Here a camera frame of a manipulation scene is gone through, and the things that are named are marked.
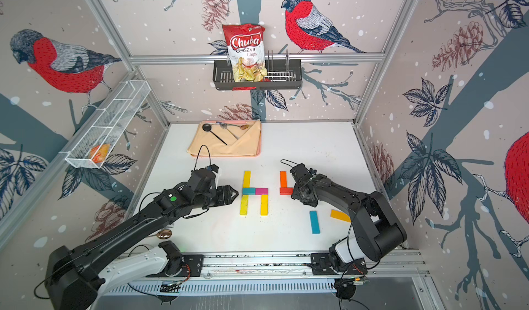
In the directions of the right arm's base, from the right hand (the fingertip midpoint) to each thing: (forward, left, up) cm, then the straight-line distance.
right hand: (300, 195), depth 91 cm
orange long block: (+7, +8, +1) cm, 11 cm away
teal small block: (+1, +23, 0) cm, 23 cm away
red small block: (+2, +6, -1) cm, 7 cm away
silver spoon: (+41, +42, +2) cm, 59 cm away
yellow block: (+8, +25, -1) cm, 26 cm away
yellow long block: (-6, +25, 0) cm, 25 cm away
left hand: (-7, +26, +15) cm, 30 cm away
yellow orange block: (-8, -17, -2) cm, 19 cm away
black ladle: (+40, +52, +1) cm, 66 cm away
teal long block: (-12, -6, -3) cm, 14 cm away
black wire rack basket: (+45, +10, +34) cm, 57 cm away
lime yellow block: (-6, +16, 0) cm, 17 cm away
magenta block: (+1, +18, 0) cm, 18 cm away
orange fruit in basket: (-3, +69, +33) cm, 77 cm away
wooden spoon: (+40, +31, +2) cm, 51 cm away
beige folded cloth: (+33, +40, -1) cm, 52 cm away
